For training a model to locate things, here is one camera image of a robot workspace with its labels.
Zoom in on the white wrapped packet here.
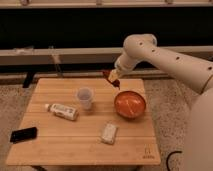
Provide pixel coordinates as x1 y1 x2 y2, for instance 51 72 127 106
101 123 118 145

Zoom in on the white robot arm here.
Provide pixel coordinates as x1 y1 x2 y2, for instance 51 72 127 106
108 34 213 171

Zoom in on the orange ceramic bowl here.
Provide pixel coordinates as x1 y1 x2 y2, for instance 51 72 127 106
114 91 146 119

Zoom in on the clear plastic cup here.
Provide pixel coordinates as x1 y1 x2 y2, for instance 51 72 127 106
76 87 93 110

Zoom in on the white plastic bottle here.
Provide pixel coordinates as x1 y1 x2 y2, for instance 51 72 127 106
45 103 78 121

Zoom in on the light wooden table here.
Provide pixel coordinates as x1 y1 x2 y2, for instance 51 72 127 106
6 78 161 165

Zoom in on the black cable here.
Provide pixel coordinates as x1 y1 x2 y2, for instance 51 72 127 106
165 150 184 171

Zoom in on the black phone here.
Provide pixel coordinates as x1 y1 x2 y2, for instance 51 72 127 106
10 127 37 143

